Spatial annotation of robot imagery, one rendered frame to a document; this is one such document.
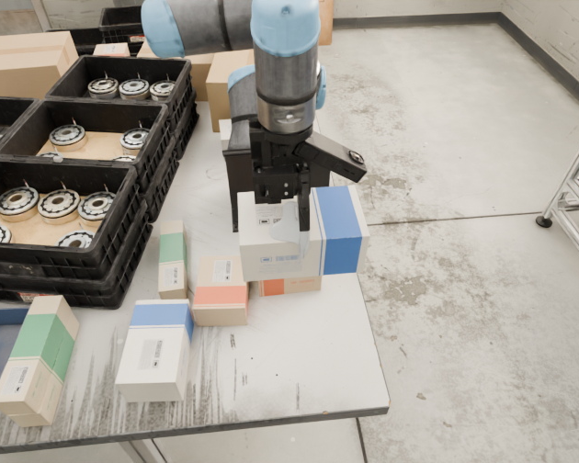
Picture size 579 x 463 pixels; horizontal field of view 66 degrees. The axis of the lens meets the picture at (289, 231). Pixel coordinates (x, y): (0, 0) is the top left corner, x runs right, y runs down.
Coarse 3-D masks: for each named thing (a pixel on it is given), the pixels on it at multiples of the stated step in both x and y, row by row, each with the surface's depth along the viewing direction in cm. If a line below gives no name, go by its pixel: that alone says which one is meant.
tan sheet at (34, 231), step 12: (0, 216) 115; (36, 216) 115; (12, 228) 112; (24, 228) 112; (36, 228) 112; (48, 228) 112; (60, 228) 112; (72, 228) 112; (84, 228) 112; (96, 228) 112; (24, 240) 109; (36, 240) 109; (48, 240) 109
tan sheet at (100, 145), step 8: (88, 136) 140; (96, 136) 140; (104, 136) 140; (112, 136) 140; (120, 136) 140; (48, 144) 137; (88, 144) 137; (96, 144) 137; (104, 144) 137; (112, 144) 137; (120, 144) 137; (40, 152) 134; (64, 152) 134; (72, 152) 134; (80, 152) 134; (88, 152) 134; (96, 152) 134; (104, 152) 134; (112, 152) 134; (120, 152) 134
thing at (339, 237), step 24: (312, 192) 75; (336, 192) 75; (240, 216) 71; (264, 216) 71; (312, 216) 71; (336, 216) 71; (360, 216) 71; (240, 240) 67; (264, 240) 67; (312, 240) 67; (336, 240) 68; (360, 240) 68; (264, 264) 70; (288, 264) 71; (312, 264) 71; (336, 264) 72; (360, 264) 73
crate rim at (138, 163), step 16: (32, 112) 131; (160, 112) 131; (16, 128) 125; (160, 128) 129; (0, 144) 120; (144, 144) 121; (48, 160) 115; (64, 160) 115; (80, 160) 115; (96, 160) 115; (112, 160) 115; (144, 160) 119
